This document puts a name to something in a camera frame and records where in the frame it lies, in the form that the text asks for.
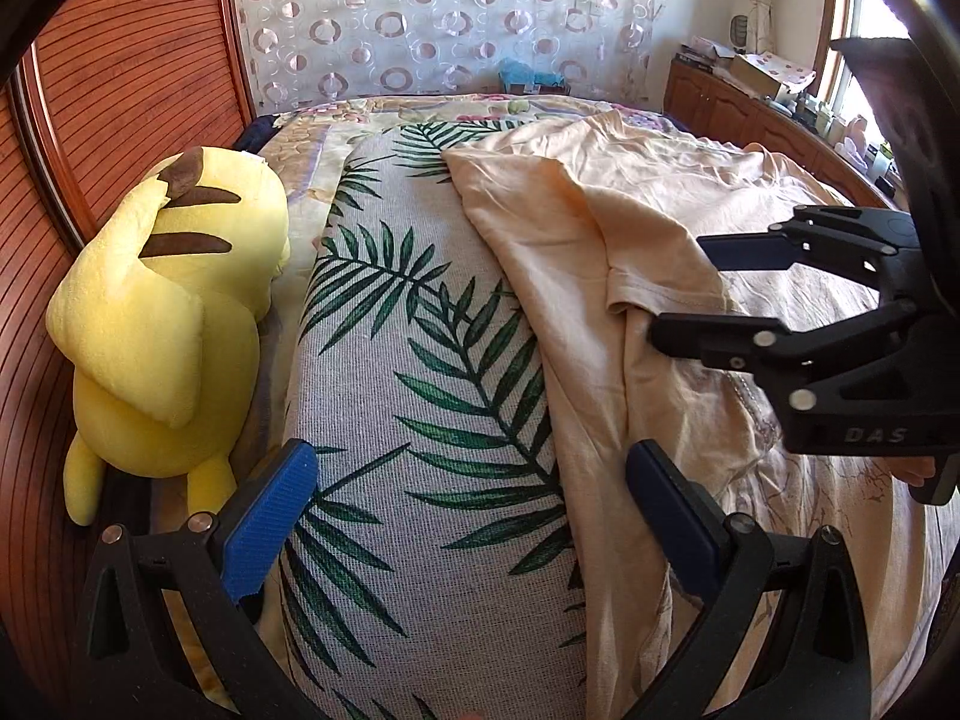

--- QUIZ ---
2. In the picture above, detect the cardboard box on cabinet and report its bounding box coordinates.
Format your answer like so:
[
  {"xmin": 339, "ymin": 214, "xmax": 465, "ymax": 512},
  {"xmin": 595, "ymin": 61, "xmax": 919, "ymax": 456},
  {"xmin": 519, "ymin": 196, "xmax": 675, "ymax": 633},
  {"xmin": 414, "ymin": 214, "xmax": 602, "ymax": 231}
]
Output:
[{"xmin": 729, "ymin": 52, "xmax": 817, "ymax": 98}]

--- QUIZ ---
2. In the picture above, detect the beige t-shirt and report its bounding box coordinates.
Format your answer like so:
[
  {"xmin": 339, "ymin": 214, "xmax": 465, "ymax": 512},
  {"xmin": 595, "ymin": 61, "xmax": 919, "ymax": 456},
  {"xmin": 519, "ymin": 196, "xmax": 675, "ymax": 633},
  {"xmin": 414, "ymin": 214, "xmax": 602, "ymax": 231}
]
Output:
[{"xmin": 446, "ymin": 112, "xmax": 958, "ymax": 718}]

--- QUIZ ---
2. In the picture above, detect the circle pattern sheer curtain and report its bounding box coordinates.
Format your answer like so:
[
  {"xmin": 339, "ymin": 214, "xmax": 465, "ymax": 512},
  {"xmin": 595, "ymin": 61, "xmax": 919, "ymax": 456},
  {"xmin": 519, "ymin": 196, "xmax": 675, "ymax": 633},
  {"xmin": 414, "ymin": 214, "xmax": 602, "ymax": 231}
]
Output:
[{"xmin": 235, "ymin": 0, "xmax": 665, "ymax": 112}]

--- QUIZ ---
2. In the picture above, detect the floral quilt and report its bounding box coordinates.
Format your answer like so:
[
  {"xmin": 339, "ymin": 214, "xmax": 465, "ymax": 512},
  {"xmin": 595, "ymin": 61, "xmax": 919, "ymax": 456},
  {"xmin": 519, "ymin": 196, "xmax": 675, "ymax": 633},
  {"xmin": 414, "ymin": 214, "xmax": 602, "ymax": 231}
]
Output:
[{"xmin": 148, "ymin": 92, "xmax": 677, "ymax": 720}]

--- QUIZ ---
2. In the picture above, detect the wooden side cabinet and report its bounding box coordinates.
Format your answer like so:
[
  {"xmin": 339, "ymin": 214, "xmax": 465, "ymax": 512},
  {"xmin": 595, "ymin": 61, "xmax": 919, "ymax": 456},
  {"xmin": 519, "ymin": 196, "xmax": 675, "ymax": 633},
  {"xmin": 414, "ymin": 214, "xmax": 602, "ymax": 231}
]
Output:
[{"xmin": 664, "ymin": 59, "xmax": 895, "ymax": 208}]

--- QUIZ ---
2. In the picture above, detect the wooden slatted headboard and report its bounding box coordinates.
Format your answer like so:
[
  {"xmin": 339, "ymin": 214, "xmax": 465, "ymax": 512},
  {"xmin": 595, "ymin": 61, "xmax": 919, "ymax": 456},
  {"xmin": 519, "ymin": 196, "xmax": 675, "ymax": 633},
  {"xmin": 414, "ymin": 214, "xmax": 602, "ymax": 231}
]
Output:
[{"xmin": 2, "ymin": 0, "xmax": 252, "ymax": 707}]

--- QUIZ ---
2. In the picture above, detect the person's hand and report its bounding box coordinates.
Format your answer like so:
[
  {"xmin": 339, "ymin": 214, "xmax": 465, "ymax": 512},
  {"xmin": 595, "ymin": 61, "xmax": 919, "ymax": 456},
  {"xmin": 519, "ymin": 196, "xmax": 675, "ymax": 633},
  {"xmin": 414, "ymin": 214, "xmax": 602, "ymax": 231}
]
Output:
[{"xmin": 889, "ymin": 457, "xmax": 935, "ymax": 488}]

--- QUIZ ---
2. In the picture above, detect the yellow plush toy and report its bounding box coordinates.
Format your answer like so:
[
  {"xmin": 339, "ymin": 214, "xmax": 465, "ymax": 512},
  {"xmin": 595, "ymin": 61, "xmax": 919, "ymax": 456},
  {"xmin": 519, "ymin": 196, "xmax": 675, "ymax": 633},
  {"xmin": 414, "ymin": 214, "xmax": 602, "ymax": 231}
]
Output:
[{"xmin": 46, "ymin": 146, "xmax": 290, "ymax": 525}]

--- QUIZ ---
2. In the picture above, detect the blue toy on bed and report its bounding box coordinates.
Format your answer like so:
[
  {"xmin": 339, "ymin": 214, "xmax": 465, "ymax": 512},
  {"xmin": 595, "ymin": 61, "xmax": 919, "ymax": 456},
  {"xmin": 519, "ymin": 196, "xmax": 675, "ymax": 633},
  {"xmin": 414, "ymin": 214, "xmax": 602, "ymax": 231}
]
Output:
[{"xmin": 498, "ymin": 59, "xmax": 569, "ymax": 94}]

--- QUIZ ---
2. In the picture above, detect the palm leaf print blanket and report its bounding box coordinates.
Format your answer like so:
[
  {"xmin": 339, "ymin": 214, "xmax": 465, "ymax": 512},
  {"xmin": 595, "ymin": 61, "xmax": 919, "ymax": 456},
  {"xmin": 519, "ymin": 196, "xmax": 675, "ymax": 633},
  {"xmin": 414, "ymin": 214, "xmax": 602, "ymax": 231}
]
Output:
[{"xmin": 257, "ymin": 118, "xmax": 589, "ymax": 720}]

